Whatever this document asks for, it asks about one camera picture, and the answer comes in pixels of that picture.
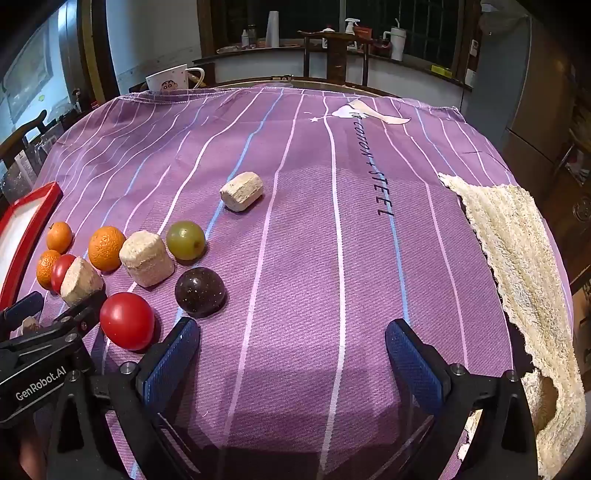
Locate white tumbler with straw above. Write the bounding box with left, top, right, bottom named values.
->
left=383, top=18, right=407, bottom=62

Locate grey refrigerator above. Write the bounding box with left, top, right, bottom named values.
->
left=462, top=0, right=578, bottom=185

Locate cream fluffy towel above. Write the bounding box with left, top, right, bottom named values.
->
left=438, top=172, right=587, bottom=478

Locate stack of white cups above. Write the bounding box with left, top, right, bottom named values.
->
left=265, top=10, right=281, bottom=48

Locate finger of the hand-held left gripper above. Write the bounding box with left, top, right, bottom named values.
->
left=28, top=291, right=108, bottom=352
left=0, top=291, right=45, bottom=340

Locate white cartoon mug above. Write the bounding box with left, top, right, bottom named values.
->
left=145, top=65, right=206, bottom=95

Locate small orange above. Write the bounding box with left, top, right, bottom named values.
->
left=46, top=222, right=74, bottom=254
left=36, top=250, right=62, bottom=291

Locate dark wooden chair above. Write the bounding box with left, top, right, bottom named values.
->
left=298, top=28, right=384, bottom=86

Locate small red tomato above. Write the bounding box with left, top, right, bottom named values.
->
left=50, top=253, right=77, bottom=295

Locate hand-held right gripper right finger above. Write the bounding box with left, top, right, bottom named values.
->
left=385, top=318, right=541, bottom=480

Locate wooden cabinet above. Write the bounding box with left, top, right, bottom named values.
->
left=540, top=152, right=591, bottom=296

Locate dark wooden armchair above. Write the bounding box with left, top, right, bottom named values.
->
left=0, top=110, right=49, bottom=162

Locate large beige fibrous chunk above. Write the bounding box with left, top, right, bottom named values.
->
left=119, top=231, right=176, bottom=288

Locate green grape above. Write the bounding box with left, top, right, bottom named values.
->
left=166, top=220, right=206, bottom=260

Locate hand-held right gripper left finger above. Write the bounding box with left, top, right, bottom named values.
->
left=46, top=318, right=204, bottom=480

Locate purple striped cloth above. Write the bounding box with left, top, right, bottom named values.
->
left=21, top=85, right=561, bottom=480

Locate large red tomato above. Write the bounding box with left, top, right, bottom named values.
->
left=99, top=292, right=155, bottom=350

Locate dark purple round fruit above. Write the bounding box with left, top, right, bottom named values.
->
left=174, top=266, right=227, bottom=318

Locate large orange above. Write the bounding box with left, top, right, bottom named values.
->
left=88, top=226, right=127, bottom=272

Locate red rimmed white tray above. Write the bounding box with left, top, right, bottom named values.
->
left=0, top=181, right=64, bottom=310

